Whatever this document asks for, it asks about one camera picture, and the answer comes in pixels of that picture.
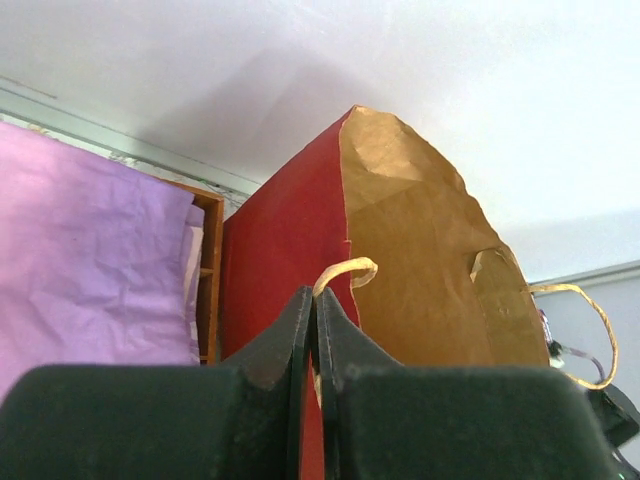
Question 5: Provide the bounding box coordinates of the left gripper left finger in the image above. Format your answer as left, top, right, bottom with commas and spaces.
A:
1, 287, 312, 479

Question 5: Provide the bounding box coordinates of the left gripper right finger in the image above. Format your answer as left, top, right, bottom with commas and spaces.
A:
314, 290, 618, 479

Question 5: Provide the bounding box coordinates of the red paper bag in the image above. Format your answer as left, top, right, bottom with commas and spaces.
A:
221, 107, 553, 479

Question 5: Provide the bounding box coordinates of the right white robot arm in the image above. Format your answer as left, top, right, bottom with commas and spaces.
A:
586, 384, 639, 479

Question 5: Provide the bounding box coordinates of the orange wooden tray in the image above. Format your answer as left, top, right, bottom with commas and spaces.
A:
164, 179, 224, 365

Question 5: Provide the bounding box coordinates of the purple plastic package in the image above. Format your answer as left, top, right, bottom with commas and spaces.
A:
1, 123, 204, 392

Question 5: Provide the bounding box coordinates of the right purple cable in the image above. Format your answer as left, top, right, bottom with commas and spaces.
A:
549, 342, 604, 371

